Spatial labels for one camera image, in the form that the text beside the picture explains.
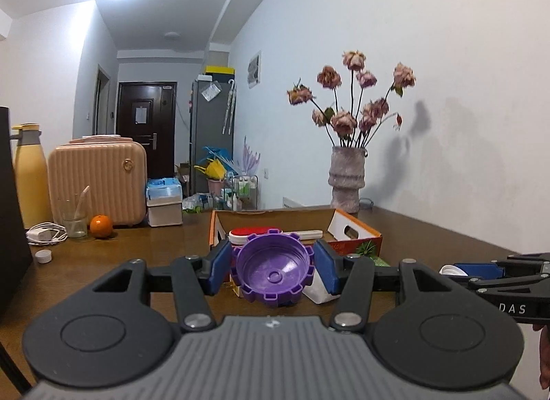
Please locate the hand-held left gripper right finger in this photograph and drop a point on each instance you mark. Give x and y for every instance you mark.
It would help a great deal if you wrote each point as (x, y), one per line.
(326, 267)

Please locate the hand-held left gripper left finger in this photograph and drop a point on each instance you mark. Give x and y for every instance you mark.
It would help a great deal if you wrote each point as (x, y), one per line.
(221, 263)

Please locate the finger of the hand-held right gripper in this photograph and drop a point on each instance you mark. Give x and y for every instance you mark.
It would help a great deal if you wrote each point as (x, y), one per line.
(479, 270)
(507, 284)

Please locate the white round lid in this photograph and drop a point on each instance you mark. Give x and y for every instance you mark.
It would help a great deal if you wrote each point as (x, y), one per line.
(451, 270)

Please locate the purple toothed plastic cap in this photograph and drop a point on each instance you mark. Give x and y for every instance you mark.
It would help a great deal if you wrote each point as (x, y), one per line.
(270, 260)

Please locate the orange cardboard box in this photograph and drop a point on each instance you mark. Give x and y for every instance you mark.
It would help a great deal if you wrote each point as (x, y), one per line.
(262, 220)

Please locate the person's right hand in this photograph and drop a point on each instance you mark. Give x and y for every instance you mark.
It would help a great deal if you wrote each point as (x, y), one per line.
(545, 352)

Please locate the red and white case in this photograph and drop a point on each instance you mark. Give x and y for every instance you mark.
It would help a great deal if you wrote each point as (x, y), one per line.
(245, 232)

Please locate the long white tube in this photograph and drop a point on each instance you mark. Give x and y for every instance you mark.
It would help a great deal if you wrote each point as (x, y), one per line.
(305, 234)

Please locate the clear plastic bags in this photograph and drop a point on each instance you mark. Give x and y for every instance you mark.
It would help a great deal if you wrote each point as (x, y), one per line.
(195, 203)

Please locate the white storage box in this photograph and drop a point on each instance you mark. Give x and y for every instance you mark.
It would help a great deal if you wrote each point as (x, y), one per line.
(164, 213)

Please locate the grey ceramic vase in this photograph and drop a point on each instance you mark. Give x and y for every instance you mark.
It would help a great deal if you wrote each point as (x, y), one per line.
(347, 176)

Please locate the blue tissue pack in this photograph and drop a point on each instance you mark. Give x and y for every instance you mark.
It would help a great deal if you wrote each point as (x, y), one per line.
(164, 189)

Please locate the blue and yellow toy pile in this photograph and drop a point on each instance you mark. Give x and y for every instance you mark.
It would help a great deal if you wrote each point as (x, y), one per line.
(214, 165)

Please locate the purple feather decoration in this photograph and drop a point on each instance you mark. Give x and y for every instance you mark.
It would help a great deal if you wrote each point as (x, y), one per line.
(250, 159)

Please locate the orange fruit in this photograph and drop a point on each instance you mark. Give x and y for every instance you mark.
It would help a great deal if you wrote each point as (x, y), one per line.
(101, 226)

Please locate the grey refrigerator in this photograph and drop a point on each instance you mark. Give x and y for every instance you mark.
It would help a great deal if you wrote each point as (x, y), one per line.
(210, 133)

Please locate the dried rose bouquet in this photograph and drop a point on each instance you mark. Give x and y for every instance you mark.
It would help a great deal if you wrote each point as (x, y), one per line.
(343, 122)

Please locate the pink ribbed suitcase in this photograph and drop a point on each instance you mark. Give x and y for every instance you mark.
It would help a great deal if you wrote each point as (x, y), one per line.
(96, 180)

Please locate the clear drinking glass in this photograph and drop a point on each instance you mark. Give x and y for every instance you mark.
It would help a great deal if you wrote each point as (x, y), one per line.
(75, 226)

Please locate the clear straw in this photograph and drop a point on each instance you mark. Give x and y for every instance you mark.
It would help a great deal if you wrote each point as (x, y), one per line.
(82, 200)

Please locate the hanging folded umbrella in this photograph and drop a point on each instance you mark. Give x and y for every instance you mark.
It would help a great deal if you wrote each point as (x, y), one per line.
(230, 107)

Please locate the dark brown entrance door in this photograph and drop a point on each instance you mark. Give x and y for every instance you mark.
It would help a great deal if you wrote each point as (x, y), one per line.
(146, 125)

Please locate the paper sheet on refrigerator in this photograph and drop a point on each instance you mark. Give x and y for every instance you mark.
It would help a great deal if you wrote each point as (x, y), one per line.
(210, 91)

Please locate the small white bottle cap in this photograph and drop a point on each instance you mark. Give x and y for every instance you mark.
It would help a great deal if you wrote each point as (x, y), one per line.
(44, 256)

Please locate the yellow box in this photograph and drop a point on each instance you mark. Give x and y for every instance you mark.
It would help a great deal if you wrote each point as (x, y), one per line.
(220, 70)

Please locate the yellow thermos jug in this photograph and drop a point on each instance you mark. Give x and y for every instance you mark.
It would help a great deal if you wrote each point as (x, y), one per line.
(31, 180)

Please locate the black paper bag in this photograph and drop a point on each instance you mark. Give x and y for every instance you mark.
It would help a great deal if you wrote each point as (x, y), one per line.
(10, 211)

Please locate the small ceiling lamp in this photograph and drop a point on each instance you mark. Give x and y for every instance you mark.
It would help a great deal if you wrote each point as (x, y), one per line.
(172, 35)

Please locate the grey side door frame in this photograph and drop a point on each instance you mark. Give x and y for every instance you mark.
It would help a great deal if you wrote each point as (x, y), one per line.
(102, 101)

